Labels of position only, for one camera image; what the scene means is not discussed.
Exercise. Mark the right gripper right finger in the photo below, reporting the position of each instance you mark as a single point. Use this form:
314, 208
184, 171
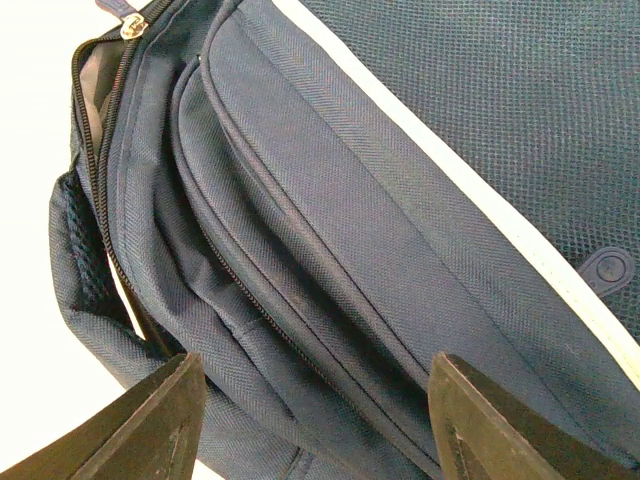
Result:
483, 432

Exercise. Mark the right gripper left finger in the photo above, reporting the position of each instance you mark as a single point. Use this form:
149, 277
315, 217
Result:
152, 431

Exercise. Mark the navy blue student backpack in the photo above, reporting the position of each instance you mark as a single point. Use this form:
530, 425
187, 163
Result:
318, 197

